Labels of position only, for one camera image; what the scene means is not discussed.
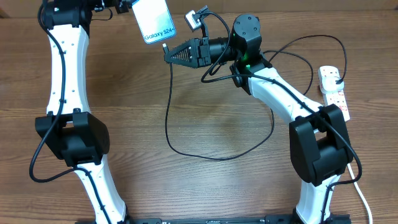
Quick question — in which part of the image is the white power strip cord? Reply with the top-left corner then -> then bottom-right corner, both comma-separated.
346,161 -> 373,224

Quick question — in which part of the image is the white charger plug adapter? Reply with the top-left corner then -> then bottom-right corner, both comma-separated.
320,76 -> 345,94

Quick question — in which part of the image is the white power strip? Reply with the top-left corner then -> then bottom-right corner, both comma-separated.
318,65 -> 350,122

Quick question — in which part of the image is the Samsung Galaxy smartphone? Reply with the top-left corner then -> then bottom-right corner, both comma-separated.
132,0 -> 177,44

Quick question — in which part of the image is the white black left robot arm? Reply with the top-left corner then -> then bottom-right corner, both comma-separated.
29,0 -> 132,223

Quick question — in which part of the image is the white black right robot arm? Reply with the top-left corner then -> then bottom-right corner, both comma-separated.
164,9 -> 358,223

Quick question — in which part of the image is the black charging cable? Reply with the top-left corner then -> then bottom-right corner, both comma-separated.
161,34 -> 348,162

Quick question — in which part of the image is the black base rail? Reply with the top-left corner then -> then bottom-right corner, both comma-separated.
74,213 -> 352,224

